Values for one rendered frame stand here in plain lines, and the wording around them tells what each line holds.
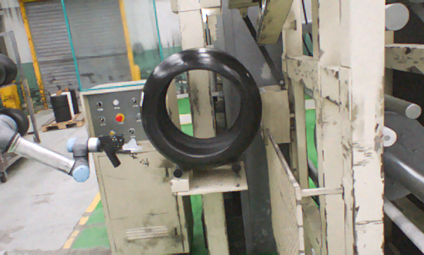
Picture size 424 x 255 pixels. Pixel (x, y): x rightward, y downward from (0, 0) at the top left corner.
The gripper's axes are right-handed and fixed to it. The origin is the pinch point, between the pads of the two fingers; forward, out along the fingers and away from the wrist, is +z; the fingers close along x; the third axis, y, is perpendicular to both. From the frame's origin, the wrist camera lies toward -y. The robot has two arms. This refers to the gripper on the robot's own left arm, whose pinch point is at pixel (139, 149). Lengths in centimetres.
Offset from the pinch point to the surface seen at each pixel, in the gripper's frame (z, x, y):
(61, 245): -88, 88, -112
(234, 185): 48, -8, -14
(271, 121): 68, 19, 12
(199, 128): 28.5, 26.1, 5.0
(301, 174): 86, 21, -19
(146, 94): 6.9, -10.7, 29.9
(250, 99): 54, -12, 29
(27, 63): -514, 853, -25
